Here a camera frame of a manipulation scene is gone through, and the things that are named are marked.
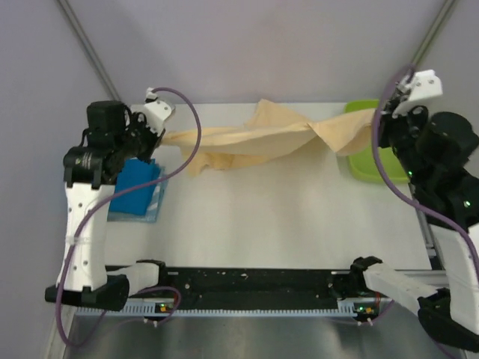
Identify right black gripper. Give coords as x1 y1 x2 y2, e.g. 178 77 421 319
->
372 97 428 184

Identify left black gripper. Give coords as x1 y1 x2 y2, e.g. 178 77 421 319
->
115 111 165 164

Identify beige t shirt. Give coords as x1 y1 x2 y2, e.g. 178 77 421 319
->
163 99 374 177

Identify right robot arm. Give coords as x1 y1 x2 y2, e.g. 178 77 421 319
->
349 106 478 352

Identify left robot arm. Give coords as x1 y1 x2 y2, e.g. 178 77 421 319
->
44 99 174 311

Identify folded blue t shirt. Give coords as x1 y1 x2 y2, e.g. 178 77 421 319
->
109 159 160 216

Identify green plastic bin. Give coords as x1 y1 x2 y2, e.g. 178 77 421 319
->
344 99 409 185

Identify folded light blue striped shirt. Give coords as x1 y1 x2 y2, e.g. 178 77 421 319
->
107 165 168 224

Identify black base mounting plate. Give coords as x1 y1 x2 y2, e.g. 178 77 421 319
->
126 266 375 310

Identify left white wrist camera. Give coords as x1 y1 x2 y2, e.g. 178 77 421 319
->
142 88 176 126

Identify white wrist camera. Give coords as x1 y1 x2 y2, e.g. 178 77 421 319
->
389 70 443 117
142 88 176 126

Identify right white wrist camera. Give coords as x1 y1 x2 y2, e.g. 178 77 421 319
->
389 70 443 117

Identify aluminium frame rail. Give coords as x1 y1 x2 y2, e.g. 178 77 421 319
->
59 269 469 303

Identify grey slotted cable duct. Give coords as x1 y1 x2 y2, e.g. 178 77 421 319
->
75 301 379 319

